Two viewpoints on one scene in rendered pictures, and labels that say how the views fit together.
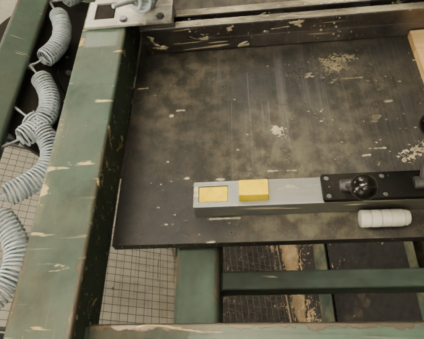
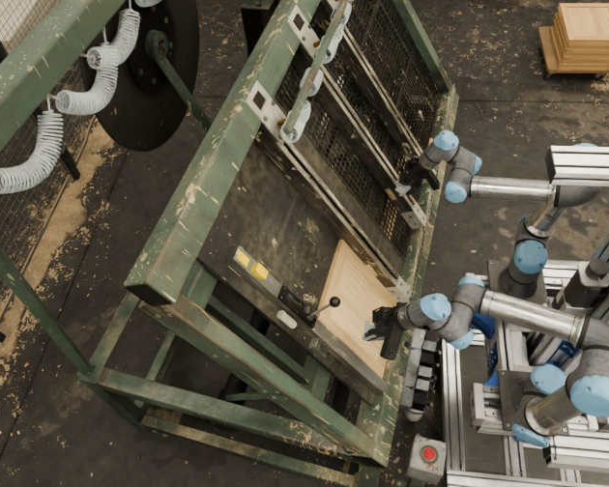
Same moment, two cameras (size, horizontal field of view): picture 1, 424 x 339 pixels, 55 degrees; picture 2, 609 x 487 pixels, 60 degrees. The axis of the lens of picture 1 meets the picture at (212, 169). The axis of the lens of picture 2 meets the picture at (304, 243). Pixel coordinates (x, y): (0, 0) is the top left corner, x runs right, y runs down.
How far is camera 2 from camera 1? 1.13 m
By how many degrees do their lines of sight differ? 42
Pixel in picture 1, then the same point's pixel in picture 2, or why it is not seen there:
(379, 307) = not seen: hidden behind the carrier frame
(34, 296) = (171, 260)
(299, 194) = (271, 287)
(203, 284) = (204, 295)
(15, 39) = not seen: outside the picture
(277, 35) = (304, 190)
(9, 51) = not seen: outside the picture
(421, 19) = (350, 240)
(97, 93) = (234, 157)
